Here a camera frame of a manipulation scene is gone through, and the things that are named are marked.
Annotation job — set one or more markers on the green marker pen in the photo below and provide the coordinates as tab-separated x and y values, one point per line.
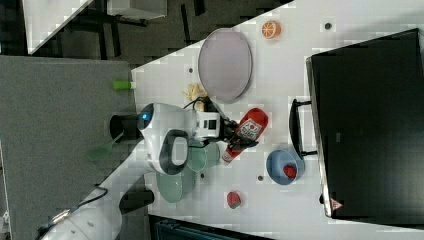
123	85

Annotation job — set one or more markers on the black toaster oven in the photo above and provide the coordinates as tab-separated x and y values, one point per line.
368	117

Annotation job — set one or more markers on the orange slice toy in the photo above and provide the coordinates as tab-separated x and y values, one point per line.
271	29

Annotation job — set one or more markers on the peeled toy banana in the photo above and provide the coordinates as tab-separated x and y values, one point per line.
194	90

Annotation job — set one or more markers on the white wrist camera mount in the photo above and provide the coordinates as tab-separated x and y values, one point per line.
207	125

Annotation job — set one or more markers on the red strawberry on table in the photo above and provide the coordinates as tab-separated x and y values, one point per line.
233	200

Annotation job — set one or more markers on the green cup with handle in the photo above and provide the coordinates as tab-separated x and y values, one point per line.
202	157

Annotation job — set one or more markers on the round purple plate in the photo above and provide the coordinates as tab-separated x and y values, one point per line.
225	65

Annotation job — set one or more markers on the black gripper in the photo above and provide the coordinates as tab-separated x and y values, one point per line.
227	130

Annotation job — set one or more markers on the red strawberry in bowl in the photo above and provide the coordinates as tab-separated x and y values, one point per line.
290	171

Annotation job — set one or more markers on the green colander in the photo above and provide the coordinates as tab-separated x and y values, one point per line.
174	188

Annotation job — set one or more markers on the red ketchup bottle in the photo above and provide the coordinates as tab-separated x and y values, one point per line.
250	128

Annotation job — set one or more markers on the blue bowl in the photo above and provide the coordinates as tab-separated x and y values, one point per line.
278	159

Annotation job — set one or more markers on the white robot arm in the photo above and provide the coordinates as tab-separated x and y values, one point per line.
167	131

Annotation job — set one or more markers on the green spatula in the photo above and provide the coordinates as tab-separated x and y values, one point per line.
103	150

